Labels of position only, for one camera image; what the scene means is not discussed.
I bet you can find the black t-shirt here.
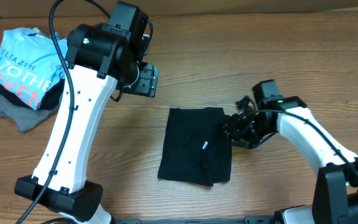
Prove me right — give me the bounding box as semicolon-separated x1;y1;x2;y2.
157;107;232;187

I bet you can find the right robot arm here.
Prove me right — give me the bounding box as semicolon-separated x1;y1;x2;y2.
223;80;358;224

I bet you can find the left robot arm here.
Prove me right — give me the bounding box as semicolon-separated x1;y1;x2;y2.
14;2;159;223

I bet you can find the folded black shirt in stack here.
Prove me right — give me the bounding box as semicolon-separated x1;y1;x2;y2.
0;79;65;110

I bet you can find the light blue printed t-shirt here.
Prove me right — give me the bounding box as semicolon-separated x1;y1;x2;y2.
0;27;65;110

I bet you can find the folded grey shirt in stack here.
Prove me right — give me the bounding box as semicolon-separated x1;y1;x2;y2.
0;95;61;132

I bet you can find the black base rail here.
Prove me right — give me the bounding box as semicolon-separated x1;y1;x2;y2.
114;215;275;224

